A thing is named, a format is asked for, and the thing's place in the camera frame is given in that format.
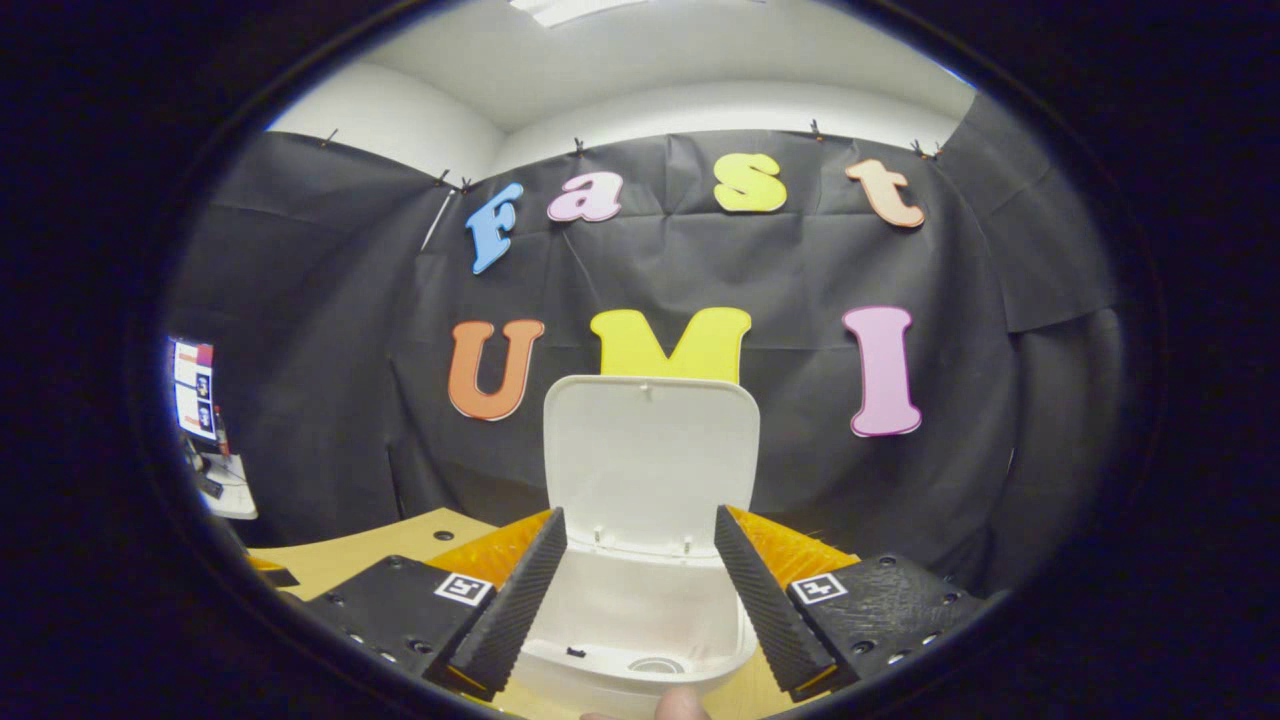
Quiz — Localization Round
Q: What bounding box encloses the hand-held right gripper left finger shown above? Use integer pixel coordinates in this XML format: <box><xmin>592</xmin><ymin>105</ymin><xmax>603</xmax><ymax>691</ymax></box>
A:
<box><xmin>305</xmin><ymin>507</ymin><xmax>567</xmax><ymax>701</ymax></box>

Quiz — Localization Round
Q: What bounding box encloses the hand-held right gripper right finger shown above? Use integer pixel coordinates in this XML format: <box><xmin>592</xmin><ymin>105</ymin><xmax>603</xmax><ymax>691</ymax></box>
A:
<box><xmin>714</xmin><ymin>505</ymin><xmax>1006</xmax><ymax>703</ymax></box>

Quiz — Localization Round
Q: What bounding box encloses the white desktop garbage bin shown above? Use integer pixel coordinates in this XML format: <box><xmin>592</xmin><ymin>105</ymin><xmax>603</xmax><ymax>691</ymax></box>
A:
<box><xmin>510</xmin><ymin>375</ymin><xmax>761</xmax><ymax>719</ymax></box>

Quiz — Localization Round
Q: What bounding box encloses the wooden desktop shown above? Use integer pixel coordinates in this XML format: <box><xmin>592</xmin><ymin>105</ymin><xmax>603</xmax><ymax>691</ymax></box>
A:
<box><xmin>247</xmin><ymin>507</ymin><xmax>801</xmax><ymax>720</ymax></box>

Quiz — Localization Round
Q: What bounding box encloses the white side table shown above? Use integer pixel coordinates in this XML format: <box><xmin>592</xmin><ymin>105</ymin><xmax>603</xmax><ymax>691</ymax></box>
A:
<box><xmin>183</xmin><ymin>440</ymin><xmax>259</xmax><ymax>522</ymax></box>

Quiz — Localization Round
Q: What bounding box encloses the computer monitor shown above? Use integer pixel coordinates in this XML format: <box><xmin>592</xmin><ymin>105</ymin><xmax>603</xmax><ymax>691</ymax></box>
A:
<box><xmin>171</xmin><ymin>339</ymin><xmax>217</xmax><ymax>442</ymax></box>

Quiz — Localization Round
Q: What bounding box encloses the black backdrop cloth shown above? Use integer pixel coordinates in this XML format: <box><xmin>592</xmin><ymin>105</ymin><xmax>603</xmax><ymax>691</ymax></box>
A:
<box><xmin>165</xmin><ymin>95</ymin><xmax>1126</xmax><ymax>596</ymax></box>

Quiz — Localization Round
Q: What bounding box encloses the long ceiling light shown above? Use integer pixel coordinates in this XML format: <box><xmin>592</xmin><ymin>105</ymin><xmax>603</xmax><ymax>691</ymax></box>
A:
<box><xmin>509</xmin><ymin>0</ymin><xmax>651</xmax><ymax>29</ymax></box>

